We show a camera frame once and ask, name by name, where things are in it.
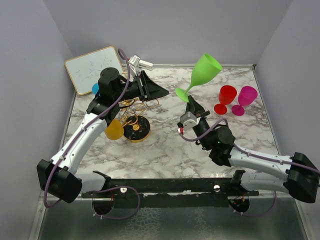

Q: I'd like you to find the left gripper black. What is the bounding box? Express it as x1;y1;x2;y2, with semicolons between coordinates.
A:
114;70;170;103

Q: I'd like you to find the red wine glass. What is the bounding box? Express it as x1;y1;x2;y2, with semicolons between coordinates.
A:
214;85;237;115

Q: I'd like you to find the green wine glass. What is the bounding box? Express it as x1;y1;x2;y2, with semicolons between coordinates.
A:
175;53;223;103

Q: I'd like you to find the pink wine glass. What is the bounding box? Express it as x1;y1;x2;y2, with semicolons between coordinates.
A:
231;86;258;116

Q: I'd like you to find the blue wine glass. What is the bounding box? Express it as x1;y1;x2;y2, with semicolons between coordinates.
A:
91;82;100;96

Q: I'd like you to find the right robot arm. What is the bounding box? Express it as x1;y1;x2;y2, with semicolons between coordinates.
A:
179;96;320;204

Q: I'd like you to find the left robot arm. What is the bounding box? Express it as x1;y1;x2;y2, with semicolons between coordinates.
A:
36;67;169;203

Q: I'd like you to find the orange wine glass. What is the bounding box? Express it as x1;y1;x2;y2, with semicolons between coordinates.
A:
104;119;124;141

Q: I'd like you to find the white eraser box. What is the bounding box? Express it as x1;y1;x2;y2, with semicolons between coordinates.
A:
138;60;154;71

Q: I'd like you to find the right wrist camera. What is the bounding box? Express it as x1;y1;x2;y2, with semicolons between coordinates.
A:
177;111;201;135

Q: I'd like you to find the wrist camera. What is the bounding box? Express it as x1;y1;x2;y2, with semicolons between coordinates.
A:
177;111;201;135
128;54;142;77

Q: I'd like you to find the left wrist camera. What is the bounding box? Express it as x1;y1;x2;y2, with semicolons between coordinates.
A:
128;54;142;77

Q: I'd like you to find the gold wire glass rack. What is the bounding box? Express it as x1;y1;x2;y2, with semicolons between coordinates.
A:
119;97;160;143

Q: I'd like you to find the small whiteboard gold frame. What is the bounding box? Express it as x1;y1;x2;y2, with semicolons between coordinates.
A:
64;46;124;96

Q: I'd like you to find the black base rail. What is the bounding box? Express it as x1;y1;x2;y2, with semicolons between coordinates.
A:
81;177;259;209

